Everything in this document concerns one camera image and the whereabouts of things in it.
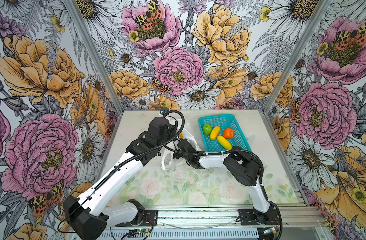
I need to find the white plastic bag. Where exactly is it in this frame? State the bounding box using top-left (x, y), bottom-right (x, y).
top-left (161, 122), bottom-right (203, 171)

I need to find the yellow orange toy mango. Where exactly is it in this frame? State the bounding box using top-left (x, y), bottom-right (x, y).
top-left (210, 126), bottom-right (221, 141)

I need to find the green toy apple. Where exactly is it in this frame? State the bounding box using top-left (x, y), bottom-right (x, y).
top-left (202, 124), bottom-right (212, 136)

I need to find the teal plastic basket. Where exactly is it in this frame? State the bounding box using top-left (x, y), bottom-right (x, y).
top-left (198, 114), bottom-right (251, 153)

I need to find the orange toy fruit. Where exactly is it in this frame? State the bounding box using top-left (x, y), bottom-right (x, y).
top-left (222, 128), bottom-right (235, 139)

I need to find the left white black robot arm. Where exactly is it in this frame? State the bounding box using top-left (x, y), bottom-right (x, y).
top-left (63, 110), bottom-right (185, 240)

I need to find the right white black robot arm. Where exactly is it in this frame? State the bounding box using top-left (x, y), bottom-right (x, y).
top-left (166, 140), bottom-right (273, 225)

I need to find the green circuit board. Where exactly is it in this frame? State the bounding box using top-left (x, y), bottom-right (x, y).
top-left (126, 228), bottom-right (154, 238)

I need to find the white vented grille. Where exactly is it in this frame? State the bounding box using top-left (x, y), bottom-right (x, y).
top-left (97, 228), bottom-right (259, 240)

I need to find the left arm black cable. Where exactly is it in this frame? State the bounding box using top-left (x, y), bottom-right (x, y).
top-left (56, 109), bottom-right (186, 234)

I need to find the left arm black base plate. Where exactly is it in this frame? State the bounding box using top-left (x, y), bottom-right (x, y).
top-left (116, 210), bottom-right (159, 227)

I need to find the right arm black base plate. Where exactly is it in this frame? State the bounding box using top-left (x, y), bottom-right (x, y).
top-left (237, 208), bottom-right (281, 226)

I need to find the left aluminium corner post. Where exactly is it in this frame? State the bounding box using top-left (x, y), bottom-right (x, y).
top-left (65, 1), bottom-right (124, 116)

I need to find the aluminium corner post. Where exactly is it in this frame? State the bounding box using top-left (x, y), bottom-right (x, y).
top-left (65, 1), bottom-right (124, 116)
top-left (263, 0), bottom-right (332, 114)

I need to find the aluminium front rail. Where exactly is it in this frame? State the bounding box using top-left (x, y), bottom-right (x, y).
top-left (67, 205), bottom-right (326, 230)

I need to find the right aluminium corner post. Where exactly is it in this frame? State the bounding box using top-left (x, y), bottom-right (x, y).
top-left (263, 0), bottom-right (332, 114)

